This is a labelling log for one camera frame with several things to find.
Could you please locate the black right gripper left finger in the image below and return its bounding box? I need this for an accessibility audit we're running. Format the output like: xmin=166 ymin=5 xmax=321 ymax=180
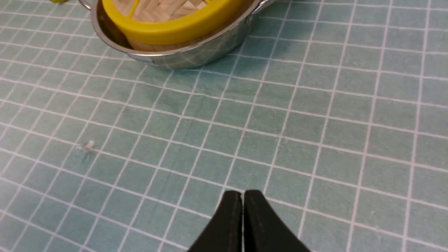
xmin=188 ymin=190 xmax=243 ymax=252

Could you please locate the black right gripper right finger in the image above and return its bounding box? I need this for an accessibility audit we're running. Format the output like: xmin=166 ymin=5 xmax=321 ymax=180
xmin=244 ymin=190 xmax=310 ymax=252

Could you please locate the yellow-rimmed woven steamer lid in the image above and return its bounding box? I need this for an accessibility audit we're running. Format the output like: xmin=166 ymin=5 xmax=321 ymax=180
xmin=102 ymin=0 xmax=244 ymax=44

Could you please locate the stainless steel pot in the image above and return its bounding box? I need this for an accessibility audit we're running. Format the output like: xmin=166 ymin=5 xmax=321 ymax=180
xmin=79 ymin=0 xmax=273 ymax=69

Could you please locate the green checkered tablecloth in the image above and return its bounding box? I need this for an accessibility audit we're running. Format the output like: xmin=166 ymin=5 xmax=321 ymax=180
xmin=0 ymin=0 xmax=448 ymax=252

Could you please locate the small debris on cloth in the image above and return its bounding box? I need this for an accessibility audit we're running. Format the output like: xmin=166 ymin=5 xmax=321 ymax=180
xmin=83 ymin=140 xmax=95 ymax=152

